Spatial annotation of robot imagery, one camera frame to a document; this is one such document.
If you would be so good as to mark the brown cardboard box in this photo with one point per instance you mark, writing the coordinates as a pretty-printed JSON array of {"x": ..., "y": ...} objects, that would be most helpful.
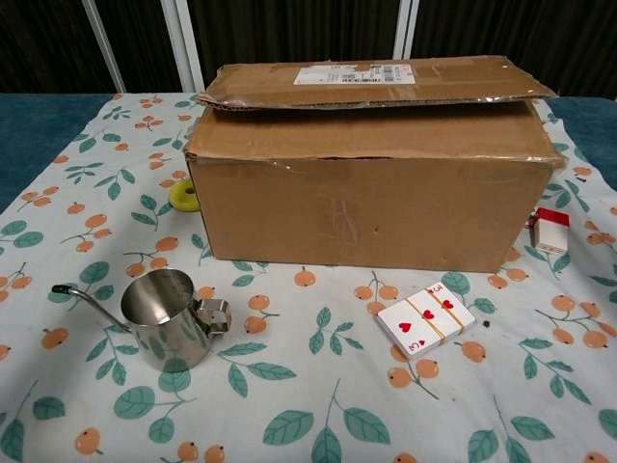
[{"x": 366, "y": 212}]

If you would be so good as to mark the floral print tablecloth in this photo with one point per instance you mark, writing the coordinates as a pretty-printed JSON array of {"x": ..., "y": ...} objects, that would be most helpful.
[{"x": 308, "y": 386}]

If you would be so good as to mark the playing card deck with bands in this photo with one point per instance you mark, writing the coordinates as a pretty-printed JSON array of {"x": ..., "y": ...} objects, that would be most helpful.
[{"x": 424, "y": 328}]

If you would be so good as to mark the white double frame post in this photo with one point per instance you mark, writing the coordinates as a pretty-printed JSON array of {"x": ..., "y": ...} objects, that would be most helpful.
[{"x": 406, "y": 29}]

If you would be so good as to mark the stainless steel long-spout pitcher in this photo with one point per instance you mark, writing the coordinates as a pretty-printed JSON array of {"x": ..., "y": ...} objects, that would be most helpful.
[{"x": 169, "y": 333}]

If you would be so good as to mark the thin white frame post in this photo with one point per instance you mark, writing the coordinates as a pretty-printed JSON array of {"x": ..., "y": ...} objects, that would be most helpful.
[{"x": 103, "y": 48}]

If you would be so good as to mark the small red and white box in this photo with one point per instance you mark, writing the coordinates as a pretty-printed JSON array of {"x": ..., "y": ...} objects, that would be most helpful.
[{"x": 552, "y": 236}]

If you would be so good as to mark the wide white frame post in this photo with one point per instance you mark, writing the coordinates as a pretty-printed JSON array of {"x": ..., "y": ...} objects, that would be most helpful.
[{"x": 183, "y": 43}]

